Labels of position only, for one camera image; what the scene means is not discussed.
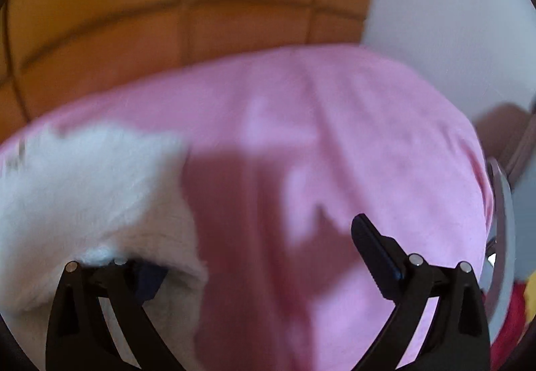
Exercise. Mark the white knitted sweater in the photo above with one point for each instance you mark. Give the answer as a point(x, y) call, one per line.
point(94, 195)

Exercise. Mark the wooden wardrobe wall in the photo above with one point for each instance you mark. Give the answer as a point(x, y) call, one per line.
point(56, 51)

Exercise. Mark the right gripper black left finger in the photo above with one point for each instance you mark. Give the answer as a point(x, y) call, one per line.
point(97, 320)

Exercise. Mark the red yellow object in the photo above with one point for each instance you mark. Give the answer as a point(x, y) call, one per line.
point(520, 313)

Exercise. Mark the pink bedspread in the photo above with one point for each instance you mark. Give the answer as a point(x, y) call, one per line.
point(285, 148)

